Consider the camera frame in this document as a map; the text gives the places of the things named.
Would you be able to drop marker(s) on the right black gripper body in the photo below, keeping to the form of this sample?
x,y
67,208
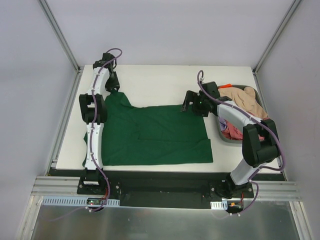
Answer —
x,y
189,100

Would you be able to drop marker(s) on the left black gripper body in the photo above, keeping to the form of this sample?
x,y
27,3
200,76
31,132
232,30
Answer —
x,y
112,83

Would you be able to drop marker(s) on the green t shirt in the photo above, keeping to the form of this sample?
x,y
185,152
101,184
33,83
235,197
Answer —
x,y
153,135

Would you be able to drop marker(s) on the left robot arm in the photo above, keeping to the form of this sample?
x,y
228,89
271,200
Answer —
x,y
94,114

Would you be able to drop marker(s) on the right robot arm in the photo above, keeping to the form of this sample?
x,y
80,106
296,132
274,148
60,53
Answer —
x,y
259,137

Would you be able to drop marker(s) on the lilac t shirt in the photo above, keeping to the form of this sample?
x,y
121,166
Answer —
x,y
222,124

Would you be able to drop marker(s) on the orange t shirt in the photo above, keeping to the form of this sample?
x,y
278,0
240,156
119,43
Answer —
x,y
226,85

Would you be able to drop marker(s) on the pink t shirt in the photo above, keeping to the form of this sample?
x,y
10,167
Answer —
x,y
232,133

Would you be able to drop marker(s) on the beige t shirt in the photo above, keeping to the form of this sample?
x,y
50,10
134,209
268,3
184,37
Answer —
x,y
245,99

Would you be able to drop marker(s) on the grey laundry basket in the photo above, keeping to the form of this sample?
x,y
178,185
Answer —
x,y
229,124

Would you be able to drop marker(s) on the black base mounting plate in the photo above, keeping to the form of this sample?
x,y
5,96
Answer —
x,y
152,189

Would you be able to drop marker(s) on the right aluminium frame post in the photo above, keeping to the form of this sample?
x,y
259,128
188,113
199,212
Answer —
x,y
293,7

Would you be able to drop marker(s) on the aluminium frame post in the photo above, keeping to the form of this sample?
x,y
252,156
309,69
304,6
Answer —
x,y
45,7
293,7

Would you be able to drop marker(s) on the left aluminium frame post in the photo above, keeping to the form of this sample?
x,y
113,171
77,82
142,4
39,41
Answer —
x,y
45,7

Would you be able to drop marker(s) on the right white cable duct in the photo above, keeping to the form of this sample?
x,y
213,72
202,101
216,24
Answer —
x,y
219,205

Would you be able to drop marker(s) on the white cable duct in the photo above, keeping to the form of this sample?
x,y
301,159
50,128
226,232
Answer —
x,y
219,205
71,201

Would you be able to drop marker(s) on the left aluminium table rail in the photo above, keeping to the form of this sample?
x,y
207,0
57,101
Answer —
x,y
58,141

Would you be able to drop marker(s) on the left white cable duct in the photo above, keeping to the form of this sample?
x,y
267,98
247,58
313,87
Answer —
x,y
71,201

